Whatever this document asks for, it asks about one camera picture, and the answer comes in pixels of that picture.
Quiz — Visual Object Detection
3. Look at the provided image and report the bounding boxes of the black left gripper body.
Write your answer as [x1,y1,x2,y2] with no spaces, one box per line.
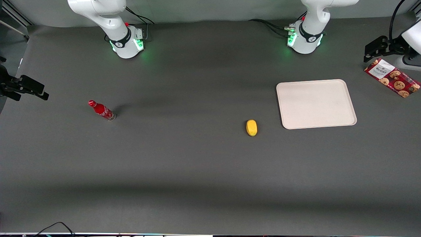
[387,37,410,56]

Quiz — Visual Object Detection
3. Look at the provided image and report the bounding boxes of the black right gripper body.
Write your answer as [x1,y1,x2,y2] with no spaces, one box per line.
[0,56,22,101]

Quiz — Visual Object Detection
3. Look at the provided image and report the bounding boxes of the red cookie box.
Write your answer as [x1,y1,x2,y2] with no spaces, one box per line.
[363,58,421,98]

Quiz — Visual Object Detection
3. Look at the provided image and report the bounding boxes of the beige plastic tray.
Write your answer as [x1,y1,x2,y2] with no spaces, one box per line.
[276,79,358,130]

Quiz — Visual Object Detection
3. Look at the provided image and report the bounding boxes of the red cola bottle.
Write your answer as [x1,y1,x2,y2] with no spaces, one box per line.
[88,100,116,121]

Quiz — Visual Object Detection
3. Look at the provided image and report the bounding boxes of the yellow lemon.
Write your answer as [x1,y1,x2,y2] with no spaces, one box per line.
[246,119,258,137]

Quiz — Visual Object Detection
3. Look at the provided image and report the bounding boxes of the aluminium frame rail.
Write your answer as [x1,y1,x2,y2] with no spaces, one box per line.
[0,0,34,41]

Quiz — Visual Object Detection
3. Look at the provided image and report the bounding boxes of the black left arm base cables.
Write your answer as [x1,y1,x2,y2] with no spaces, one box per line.
[248,12,307,38]

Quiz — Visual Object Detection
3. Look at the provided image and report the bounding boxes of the black arm base cables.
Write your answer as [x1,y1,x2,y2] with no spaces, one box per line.
[248,12,307,38]
[105,6,155,42]

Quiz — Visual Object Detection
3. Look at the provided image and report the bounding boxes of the black right arm base cables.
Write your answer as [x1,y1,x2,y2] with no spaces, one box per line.
[105,6,155,42]

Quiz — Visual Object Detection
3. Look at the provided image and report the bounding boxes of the thin black table-edge cable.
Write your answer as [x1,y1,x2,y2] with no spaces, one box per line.
[33,222,77,237]

